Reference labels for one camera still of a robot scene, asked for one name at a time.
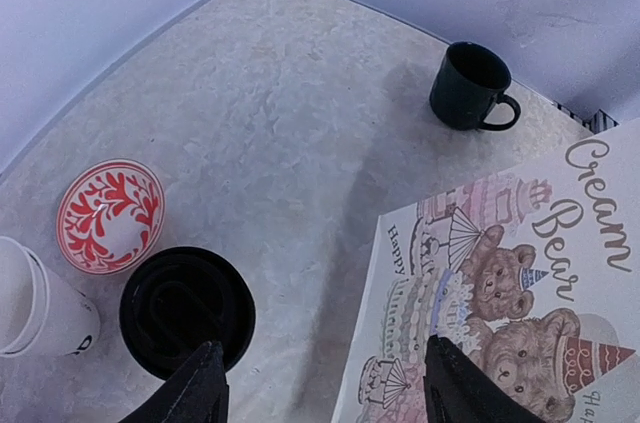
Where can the dark green mug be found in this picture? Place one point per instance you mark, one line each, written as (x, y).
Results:
(470, 82)

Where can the stack of white paper cups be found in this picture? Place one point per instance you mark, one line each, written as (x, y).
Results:
(41, 314)

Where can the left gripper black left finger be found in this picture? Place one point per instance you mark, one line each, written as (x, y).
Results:
(196, 392)

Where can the white paper takeout bag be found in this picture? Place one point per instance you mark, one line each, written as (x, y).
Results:
(533, 272)

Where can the red white patterned bowl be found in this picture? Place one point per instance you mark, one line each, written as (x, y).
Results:
(110, 217)

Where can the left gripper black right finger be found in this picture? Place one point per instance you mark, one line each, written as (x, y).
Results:
(457, 391)

